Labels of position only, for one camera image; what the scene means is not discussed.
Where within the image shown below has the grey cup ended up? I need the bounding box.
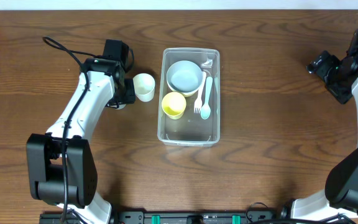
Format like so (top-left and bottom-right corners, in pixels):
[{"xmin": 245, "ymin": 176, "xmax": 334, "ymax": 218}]
[{"xmin": 115, "ymin": 105, "xmax": 126, "ymax": 110}]

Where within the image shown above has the white cup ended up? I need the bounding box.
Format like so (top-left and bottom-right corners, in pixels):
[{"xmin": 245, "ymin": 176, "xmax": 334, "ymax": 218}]
[{"xmin": 133, "ymin": 73, "xmax": 155, "ymax": 102}]

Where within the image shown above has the yellow cup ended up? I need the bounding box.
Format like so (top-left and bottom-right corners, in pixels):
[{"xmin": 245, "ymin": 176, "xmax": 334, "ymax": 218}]
[{"xmin": 161, "ymin": 92, "xmax": 186, "ymax": 119}]

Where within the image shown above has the grey bowl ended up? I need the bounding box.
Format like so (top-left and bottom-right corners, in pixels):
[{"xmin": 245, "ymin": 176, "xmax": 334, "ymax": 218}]
[{"xmin": 166, "ymin": 60, "xmax": 203, "ymax": 92}]

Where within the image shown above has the yellow bowl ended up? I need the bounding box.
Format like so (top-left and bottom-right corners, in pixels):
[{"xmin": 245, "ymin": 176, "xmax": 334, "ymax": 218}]
[{"xmin": 179, "ymin": 90, "xmax": 198, "ymax": 98}]

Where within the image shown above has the white plastic fork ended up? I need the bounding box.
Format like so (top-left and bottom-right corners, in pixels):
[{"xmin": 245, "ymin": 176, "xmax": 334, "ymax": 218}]
[{"xmin": 194, "ymin": 71, "xmax": 206, "ymax": 114}]

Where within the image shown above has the pale blue plastic spoon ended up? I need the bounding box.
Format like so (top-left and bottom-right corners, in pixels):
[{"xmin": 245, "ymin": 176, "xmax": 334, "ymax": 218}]
[{"xmin": 201, "ymin": 77, "xmax": 213, "ymax": 119}]

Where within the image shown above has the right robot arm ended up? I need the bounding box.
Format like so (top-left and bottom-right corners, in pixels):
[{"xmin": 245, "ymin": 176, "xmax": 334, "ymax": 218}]
[{"xmin": 281, "ymin": 29, "xmax": 358, "ymax": 223}]

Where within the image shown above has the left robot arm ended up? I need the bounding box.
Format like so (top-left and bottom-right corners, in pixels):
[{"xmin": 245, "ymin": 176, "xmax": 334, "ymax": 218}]
[{"xmin": 26, "ymin": 57, "xmax": 135, "ymax": 223}]

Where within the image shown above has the clear plastic container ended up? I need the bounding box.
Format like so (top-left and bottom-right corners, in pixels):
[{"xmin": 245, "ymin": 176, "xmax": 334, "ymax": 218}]
[{"xmin": 157, "ymin": 47, "xmax": 221, "ymax": 147}]

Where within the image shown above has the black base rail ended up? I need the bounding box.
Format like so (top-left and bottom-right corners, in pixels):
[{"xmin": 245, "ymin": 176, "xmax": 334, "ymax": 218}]
[{"xmin": 39, "ymin": 209, "xmax": 291, "ymax": 224}]

